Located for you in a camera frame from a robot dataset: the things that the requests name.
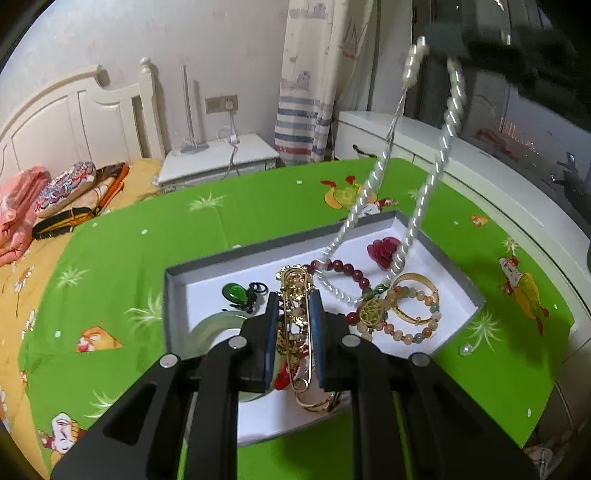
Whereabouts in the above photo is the wall socket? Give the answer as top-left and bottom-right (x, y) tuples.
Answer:
(205, 95), (238, 115)

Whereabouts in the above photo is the gold bangle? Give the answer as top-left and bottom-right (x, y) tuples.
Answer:
(385, 273), (439, 328)

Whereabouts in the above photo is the black and orange cloth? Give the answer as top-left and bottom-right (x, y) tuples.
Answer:
(31, 162), (130, 241)

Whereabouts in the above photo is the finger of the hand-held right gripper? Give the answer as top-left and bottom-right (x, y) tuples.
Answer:
(422, 21), (472, 58)

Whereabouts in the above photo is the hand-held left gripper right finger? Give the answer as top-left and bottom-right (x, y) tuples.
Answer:
(307, 291), (542, 480)

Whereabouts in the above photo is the white pearl necklace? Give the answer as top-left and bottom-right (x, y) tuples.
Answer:
(318, 37), (465, 308)

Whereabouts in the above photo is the pink folded blanket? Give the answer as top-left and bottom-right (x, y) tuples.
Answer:
(0, 168), (51, 266)

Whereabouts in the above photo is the dark red bead bracelet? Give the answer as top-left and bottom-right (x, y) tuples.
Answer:
(308, 257), (376, 329)

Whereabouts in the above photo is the yellow floral bedsheet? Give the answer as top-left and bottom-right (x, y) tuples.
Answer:
(0, 159), (160, 478)

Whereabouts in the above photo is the crumpled grey cloth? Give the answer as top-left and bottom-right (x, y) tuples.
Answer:
(522, 429), (578, 478)

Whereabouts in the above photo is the pale green jade bangle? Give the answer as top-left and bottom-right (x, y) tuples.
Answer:
(191, 311), (278, 402)

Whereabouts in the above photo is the white charger cable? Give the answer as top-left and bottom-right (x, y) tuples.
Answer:
(217, 104), (243, 178)

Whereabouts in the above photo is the green pendant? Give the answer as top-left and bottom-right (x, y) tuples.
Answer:
(222, 284), (246, 309)

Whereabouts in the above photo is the red glass flower ornament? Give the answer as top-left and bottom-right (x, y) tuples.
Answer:
(367, 236), (402, 268)

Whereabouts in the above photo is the grey cardboard box tray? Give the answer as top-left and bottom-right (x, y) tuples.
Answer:
(164, 210), (485, 446)

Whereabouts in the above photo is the white bedside table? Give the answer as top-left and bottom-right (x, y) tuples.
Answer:
(157, 134), (280, 192)

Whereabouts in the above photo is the gold round filigree pendant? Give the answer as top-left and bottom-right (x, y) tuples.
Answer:
(360, 299), (389, 328)

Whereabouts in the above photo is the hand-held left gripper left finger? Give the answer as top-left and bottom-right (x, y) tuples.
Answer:
(50, 291), (281, 480)

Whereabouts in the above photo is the green printed tablecloth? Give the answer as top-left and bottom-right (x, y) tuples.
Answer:
(18, 157), (578, 480)

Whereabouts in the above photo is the white desk lamp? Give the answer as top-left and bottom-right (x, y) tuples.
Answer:
(173, 65), (211, 155)

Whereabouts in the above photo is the patterned pillow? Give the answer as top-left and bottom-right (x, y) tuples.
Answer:
(34, 161), (98, 219)

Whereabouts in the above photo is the white bed headboard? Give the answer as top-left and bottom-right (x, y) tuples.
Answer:
(0, 58), (166, 174)

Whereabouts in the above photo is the gold pin brooch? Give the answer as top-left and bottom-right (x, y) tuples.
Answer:
(276, 265), (338, 414)

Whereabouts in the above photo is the printed striped curtain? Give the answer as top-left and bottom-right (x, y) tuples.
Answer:
(274, 0), (384, 167)

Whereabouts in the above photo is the multicolour bead bracelet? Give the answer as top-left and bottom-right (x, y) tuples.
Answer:
(358, 285), (441, 347)

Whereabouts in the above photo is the black pendant cord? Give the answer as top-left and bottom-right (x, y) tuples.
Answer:
(240, 281), (269, 315)

